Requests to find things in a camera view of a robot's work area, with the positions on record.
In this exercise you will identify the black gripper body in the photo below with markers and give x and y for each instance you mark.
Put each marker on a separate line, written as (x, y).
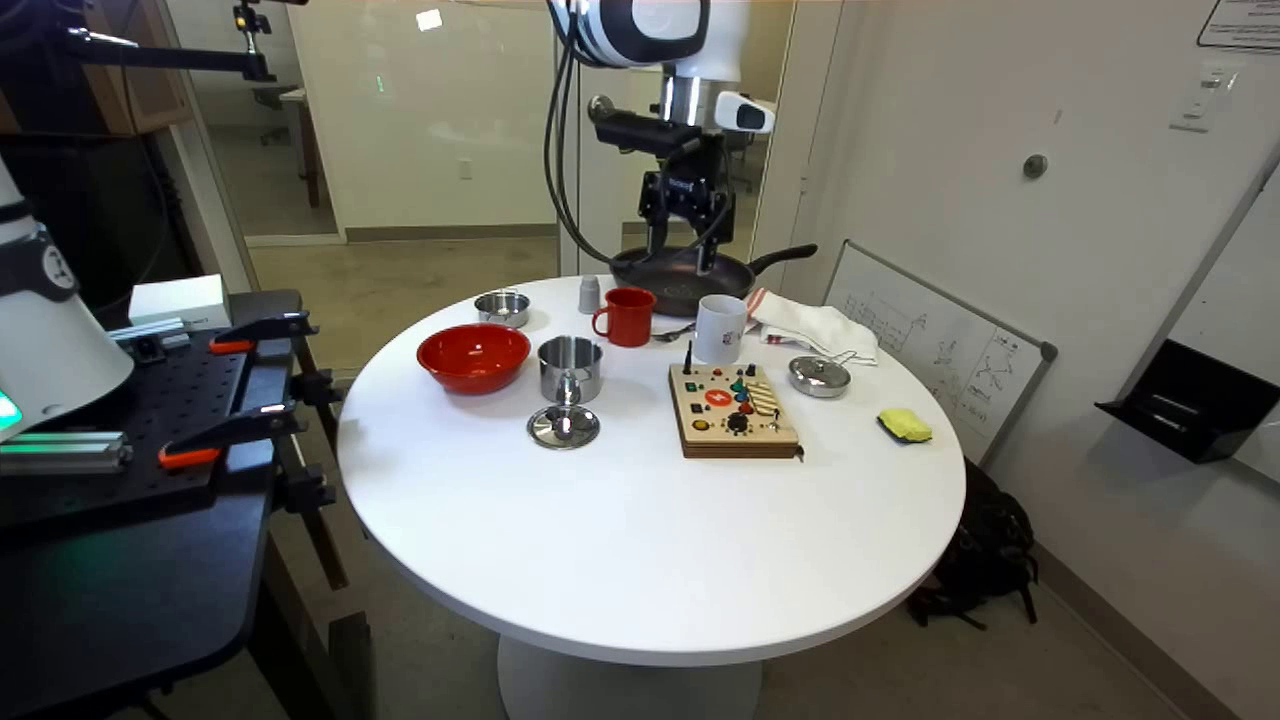
(685, 177)

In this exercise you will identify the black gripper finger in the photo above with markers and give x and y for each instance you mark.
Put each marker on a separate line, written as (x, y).
(711, 242)
(657, 236)

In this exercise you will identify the wooden button board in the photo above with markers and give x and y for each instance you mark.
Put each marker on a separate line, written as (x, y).
(728, 412)

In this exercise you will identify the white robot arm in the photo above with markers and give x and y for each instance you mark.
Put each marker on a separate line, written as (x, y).
(700, 106)

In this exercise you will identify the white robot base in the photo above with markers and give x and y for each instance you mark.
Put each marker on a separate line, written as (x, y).
(52, 355)

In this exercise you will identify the steel pot near board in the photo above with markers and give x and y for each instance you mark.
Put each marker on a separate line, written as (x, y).
(570, 369)

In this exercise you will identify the black frying pan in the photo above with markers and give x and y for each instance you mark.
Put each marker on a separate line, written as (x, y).
(691, 272)

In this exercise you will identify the white ceramic mug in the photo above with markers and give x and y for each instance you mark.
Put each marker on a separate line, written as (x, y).
(719, 330)

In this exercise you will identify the red enamel mug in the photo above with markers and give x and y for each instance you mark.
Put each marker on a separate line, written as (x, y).
(626, 319)

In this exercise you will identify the grey salt shaker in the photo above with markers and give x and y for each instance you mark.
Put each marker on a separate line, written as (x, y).
(591, 293)

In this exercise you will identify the white cloth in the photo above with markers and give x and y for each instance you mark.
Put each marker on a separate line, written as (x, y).
(820, 324)

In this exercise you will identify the small steel dish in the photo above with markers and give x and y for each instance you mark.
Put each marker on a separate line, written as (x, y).
(819, 376)

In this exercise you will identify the red bowl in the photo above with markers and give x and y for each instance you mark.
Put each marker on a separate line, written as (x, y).
(472, 358)

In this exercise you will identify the yellow sponge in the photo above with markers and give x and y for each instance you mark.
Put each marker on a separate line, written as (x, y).
(906, 424)

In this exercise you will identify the leaning whiteboard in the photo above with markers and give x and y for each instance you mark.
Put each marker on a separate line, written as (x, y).
(976, 367)

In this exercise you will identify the black backpack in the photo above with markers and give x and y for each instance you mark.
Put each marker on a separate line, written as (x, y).
(986, 558)

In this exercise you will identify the black clamp upper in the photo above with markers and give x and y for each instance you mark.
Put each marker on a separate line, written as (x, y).
(245, 337)

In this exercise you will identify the black clamp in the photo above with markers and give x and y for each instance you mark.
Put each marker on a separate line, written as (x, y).
(245, 337)
(238, 443)

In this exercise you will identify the black clamp lower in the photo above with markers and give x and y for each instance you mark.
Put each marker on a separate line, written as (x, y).
(238, 443)

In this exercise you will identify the black mounting table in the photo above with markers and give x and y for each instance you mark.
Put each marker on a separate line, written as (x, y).
(128, 580)

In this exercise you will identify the small steel handled pot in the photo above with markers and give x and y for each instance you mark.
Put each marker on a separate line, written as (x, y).
(500, 308)

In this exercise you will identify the wall light switch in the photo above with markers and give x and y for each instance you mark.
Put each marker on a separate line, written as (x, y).
(1206, 99)

